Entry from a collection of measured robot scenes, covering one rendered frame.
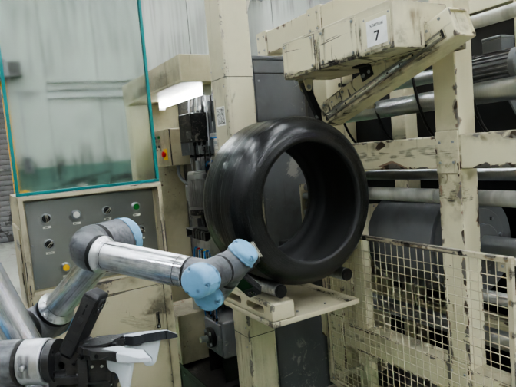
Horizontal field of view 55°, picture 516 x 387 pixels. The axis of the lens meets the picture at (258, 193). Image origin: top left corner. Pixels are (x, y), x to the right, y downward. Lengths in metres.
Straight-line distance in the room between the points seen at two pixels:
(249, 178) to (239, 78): 0.57
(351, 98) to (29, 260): 1.34
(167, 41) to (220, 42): 9.36
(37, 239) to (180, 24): 9.71
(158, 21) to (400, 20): 9.95
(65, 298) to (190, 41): 10.10
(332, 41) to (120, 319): 1.35
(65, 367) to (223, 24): 1.43
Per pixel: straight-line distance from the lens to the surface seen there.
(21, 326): 1.08
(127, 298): 2.14
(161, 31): 11.37
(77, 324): 0.88
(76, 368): 0.91
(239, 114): 1.97
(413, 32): 1.69
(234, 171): 1.56
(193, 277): 1.10
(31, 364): 0.92
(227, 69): 1.97
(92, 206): 2.10
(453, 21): 1.67
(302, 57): 1.98
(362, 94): 1.90
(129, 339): 0.92
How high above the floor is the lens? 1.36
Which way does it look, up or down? 5 degrees down
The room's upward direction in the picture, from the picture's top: 5 degrees counter-clockwise
